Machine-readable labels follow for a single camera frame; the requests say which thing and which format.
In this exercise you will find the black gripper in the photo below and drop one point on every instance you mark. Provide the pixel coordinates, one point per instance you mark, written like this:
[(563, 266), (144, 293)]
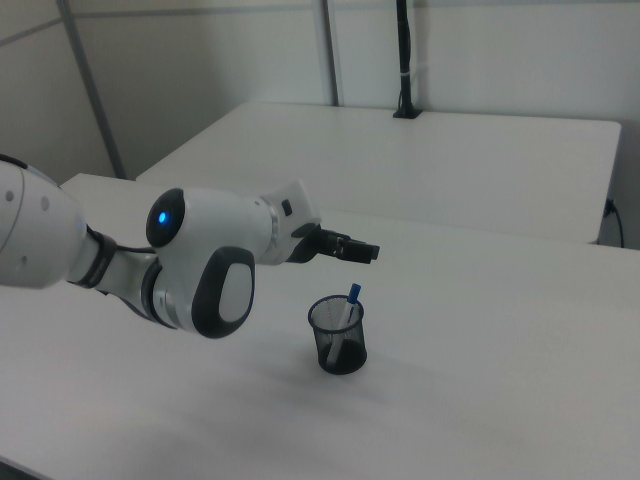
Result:
[(320, 242)]

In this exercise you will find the white marker with blue cap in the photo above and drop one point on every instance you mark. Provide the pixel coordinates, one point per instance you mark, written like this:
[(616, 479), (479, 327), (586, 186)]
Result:
[(354, 295)]

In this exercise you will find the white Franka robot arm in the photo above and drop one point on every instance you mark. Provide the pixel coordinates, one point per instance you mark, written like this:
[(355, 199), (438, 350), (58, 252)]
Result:
[(215, 220)]

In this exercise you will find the white adjacent table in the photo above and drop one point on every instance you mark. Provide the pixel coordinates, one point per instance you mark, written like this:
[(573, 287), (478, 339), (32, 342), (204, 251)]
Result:
[(400, 170)]

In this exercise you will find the black mesh pen cup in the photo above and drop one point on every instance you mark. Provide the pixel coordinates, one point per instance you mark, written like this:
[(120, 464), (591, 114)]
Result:
[(345, 357)]

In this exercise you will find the black camera pole with base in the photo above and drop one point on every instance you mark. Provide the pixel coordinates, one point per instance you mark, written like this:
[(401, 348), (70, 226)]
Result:
[(405, 60)]

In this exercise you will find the grey metal partition post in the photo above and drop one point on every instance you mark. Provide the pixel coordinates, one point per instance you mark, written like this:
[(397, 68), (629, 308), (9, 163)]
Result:
[(90, 100), (332, 50)]

